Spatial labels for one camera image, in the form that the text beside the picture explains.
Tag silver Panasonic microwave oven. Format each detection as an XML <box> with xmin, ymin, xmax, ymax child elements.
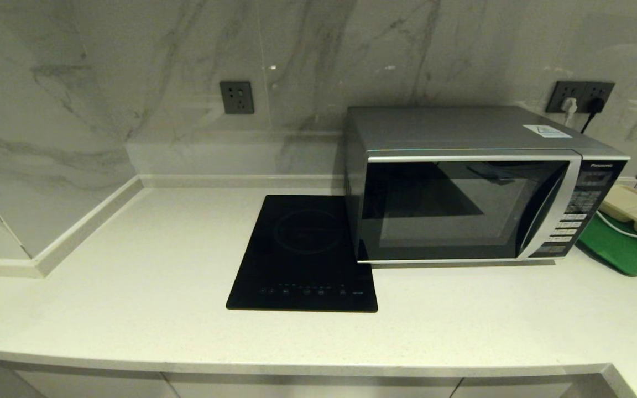
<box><xmin>345</xmin><ymin>106</ymin><xmax>630</xmax><ymax>263</ymax></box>

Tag black induction cooktop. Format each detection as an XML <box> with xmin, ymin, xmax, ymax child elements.
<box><xmin>226</xmin><ymin>195</ymin><xmax>379</xmax><ymax>313</ymax></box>

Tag white cabinet door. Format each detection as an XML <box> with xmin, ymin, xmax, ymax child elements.
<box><xmin>163</xmin><ymin>373</ymin><xmax>464</xmax><ymax>398</ymax></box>

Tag white sticker label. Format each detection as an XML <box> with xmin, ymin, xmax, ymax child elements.
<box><xmin>522</xmin><ymin>125</ymin><xmax>572</xmax><ymax>139</ymax></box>

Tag green plastic tray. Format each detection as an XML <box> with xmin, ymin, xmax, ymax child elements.
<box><xmin>577</xmin><ymin>211</ymin><xmax>637</xmax><ymax>277</ymax></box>

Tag grey single wall socket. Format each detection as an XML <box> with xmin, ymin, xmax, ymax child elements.
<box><xmin>220</xmin><ymin>81</ymin><xmax>255</xmax><ymax>115</ymax></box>

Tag grey double wall socket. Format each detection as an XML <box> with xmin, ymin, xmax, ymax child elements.
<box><xmin>546</xmin><ymin>81</ymin><xmax>615</xmax><ymax>114</ymax></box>

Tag black power plug with cable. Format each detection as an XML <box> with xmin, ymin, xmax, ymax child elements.
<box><xmin>580</xmin><ymin>98</ymin><xmax>607</xmax><ymax>135</ymax></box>

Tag white cable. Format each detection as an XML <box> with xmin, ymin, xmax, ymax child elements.
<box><xmin>595</xmin><ymin>211</ymin><xmax>637</xmax><ymax>244</ymax></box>

